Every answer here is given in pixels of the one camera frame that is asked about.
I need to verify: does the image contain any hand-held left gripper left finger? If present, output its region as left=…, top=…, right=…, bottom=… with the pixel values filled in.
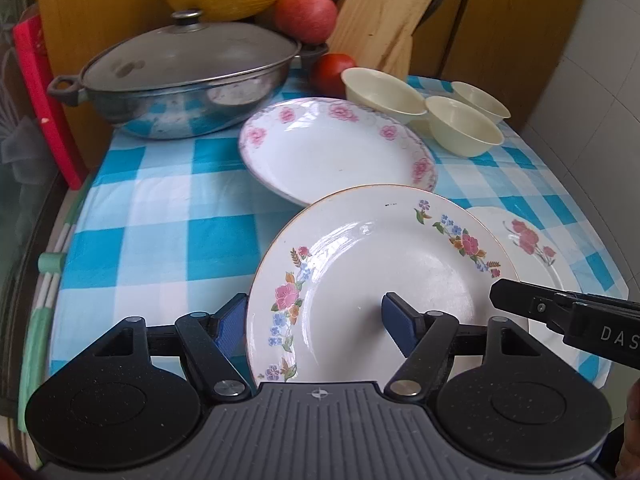
left=97, top=292, right=253, bottom=403

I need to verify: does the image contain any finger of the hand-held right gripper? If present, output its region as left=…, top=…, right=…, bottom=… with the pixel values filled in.
left=489, top=278, right=581, bottom=335

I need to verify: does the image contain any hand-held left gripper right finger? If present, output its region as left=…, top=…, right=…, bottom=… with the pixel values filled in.
left=381, top=291, right=543, bottom=403

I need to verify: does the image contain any multicolour floral white plate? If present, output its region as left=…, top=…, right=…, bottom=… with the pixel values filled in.
left=245, top=184, right=521, bottom=386

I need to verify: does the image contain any cream plastic bowl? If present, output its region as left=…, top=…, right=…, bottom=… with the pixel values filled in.
left=425, top=96, right=505, bottom=158
left=451, top=81, right=512, bottom=125
left=341, top=67, right=431, bottom=126

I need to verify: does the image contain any small red flower plate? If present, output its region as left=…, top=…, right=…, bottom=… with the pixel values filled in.
left=465, top=206, right=583, bottom=361

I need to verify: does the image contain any blue white checkered tablecloth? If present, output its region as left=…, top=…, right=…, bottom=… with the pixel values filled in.
left=37, top=75, right=630, bottom=391

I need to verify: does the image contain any pink flower rim plate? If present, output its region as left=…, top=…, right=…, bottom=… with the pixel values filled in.
left=237, top=96, right=440, bottom=207

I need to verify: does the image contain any red tomato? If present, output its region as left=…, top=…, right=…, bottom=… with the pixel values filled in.
left=311, top=53, right=357, bottom=97

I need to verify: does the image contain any glass pot lid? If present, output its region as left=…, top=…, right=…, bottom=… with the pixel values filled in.
left=80, top=8, right=302, bottom=92

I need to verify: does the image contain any red cutting board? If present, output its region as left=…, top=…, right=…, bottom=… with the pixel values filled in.
left=12, top=14, right=85, bottom=191

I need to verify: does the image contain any wooden knife block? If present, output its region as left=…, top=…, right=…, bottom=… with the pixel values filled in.
left=325, top=0, right=437, bottom=81

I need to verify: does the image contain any red apple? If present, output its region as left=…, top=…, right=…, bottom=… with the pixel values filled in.
left=273, top=0, right=339, bottom=45

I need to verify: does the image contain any wooden cabinet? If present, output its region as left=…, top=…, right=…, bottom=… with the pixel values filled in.
left=35, top=0, right=601, bottom=171

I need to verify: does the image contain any green and white frame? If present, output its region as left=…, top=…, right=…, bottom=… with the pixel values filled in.
left=20, top=220, right=76, bottom=431

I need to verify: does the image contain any steel two-handled pot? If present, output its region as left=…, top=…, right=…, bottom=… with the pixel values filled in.
left=47, top=42, right=330, bottom=140

